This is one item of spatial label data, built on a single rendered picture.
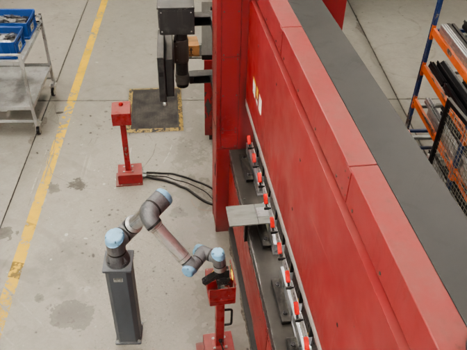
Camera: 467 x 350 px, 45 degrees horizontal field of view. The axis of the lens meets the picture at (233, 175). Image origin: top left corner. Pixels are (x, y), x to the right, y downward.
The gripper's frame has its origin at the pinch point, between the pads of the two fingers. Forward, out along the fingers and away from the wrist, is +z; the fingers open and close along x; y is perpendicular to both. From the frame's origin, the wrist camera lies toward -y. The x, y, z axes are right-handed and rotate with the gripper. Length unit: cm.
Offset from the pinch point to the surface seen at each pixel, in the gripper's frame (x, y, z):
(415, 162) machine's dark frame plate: -82, 65, -152
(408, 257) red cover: -122, 46, -153
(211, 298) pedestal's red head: -4.8, -5.3, -0.3
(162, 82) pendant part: 136, -14, -69
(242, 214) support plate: 36.2, 22.4, -25.0
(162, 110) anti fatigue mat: 316, -19, 70
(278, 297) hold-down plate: -23.3, 31.3, -14.6
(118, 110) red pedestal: 199, -54, -12
